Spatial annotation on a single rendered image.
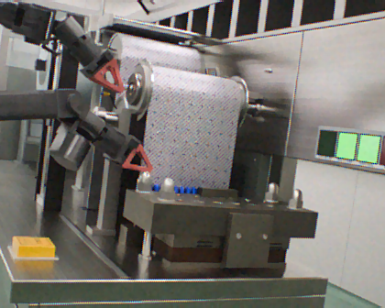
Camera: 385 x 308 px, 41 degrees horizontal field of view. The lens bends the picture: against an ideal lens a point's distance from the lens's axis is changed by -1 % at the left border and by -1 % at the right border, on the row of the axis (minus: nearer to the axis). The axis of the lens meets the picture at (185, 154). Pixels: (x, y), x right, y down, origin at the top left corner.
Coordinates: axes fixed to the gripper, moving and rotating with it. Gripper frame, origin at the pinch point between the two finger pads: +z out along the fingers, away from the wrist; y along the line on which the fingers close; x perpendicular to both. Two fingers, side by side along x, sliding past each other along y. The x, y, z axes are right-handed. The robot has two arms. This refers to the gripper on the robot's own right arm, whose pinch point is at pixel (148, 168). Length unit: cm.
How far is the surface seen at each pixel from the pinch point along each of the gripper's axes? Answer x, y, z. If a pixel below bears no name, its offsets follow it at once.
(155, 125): 8.9, 0.2, -4.4
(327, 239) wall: 61, -224, 266
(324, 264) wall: 42, -223, 275
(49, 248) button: -24.5, 13.5, -13.4
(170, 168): 3.0, 0.2, 4.6
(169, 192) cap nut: -3.3, 17.9, -1.1
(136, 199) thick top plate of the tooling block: -7.8, 10.5, -2.9
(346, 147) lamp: 23.4, 29.8, 21.2
